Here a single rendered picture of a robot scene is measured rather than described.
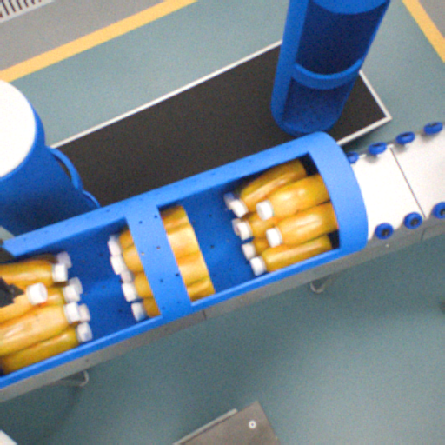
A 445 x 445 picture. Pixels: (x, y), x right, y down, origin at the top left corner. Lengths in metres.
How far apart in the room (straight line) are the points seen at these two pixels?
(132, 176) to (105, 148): 0.16
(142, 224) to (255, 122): 1.34
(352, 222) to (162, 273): 0.40
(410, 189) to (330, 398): 1.06
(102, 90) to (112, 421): 1.36
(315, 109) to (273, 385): 1.10
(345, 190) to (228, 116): 1.30
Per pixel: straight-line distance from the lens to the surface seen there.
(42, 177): 1.64
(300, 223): 1.31
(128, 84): 2.74
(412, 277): 2.54
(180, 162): 2.40
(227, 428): 1.32
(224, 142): 2.43
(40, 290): 1.30
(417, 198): 1.61
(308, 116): 2.49
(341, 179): 1.24
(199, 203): 1.44
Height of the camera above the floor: 2.38
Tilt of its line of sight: 74 degrees down
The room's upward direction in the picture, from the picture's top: 1 degrees clockwise
